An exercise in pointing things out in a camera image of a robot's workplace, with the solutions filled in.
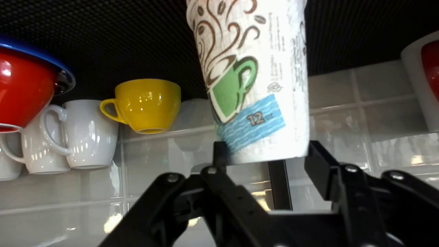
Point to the white ceramic mug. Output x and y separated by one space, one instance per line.
91 138
7 167
36 152

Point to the yellow ceramic cup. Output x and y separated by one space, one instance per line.
146 105

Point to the paper cup with coffee print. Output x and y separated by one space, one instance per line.
265 69

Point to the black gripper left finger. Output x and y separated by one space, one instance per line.
206 215

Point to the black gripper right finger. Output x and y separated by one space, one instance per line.
385 215

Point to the white mug with red inside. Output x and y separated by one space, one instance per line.
414 91

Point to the red bowl with blue rim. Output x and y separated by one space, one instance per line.
23 87

